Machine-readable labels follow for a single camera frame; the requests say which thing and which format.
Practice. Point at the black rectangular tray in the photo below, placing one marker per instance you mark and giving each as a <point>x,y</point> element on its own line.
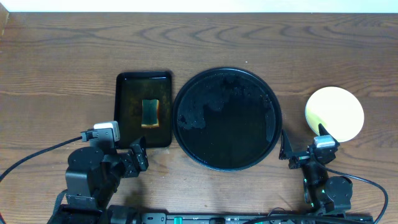
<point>131,89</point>

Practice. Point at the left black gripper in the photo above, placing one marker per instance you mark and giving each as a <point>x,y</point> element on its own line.
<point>137,160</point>

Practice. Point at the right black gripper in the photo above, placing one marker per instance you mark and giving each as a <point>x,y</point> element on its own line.
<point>304,157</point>

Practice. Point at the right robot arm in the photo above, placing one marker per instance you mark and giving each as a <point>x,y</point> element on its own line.
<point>327,195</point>

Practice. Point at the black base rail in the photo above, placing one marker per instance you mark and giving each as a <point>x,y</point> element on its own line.
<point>163,218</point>

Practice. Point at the black round tray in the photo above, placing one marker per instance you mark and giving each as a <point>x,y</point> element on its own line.
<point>227,119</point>

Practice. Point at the green and yellow sponge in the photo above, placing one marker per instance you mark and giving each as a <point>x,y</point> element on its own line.
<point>150,113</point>

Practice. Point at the yellow plate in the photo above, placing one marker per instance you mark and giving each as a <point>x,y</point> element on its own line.
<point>337,110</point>

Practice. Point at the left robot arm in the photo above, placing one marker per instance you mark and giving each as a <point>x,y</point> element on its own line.
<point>93,176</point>

